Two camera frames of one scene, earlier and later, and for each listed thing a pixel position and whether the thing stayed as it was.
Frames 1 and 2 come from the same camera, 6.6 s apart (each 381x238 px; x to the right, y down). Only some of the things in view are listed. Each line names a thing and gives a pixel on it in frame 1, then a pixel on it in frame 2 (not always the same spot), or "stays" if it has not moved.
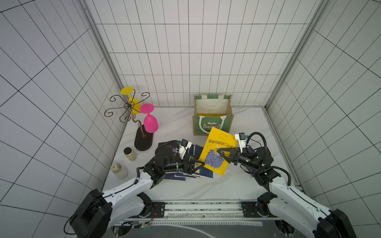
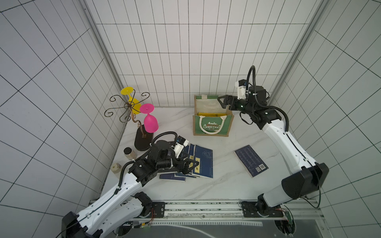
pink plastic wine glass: [151, 123] stays
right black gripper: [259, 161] to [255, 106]
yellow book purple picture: [213, 160] to [210, 114]
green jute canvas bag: [212, 111] stays
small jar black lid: [130, 154] stays
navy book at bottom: [171, 176] stays
